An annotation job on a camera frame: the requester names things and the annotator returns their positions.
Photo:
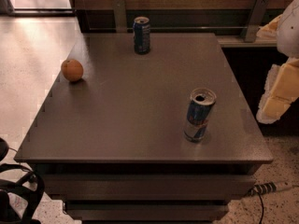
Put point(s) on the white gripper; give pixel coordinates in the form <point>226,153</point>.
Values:
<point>290,32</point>

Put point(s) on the redbull can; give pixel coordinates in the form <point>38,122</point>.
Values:
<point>199,109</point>

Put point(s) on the dark blue soda can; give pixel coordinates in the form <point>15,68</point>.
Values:
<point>141,29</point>

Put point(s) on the white power strip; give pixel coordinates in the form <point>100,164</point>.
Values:
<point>270,187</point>

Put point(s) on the orange fruit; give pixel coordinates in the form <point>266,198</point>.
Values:
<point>72,70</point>

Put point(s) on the black chair base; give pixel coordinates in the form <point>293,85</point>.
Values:
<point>19,200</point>

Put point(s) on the right metal bracket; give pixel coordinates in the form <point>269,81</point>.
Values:
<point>255,18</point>

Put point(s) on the metal bracket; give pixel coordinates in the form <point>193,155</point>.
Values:
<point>120,15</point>
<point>255,18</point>

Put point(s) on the left metal bracket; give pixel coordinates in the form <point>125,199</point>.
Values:
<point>120,15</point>

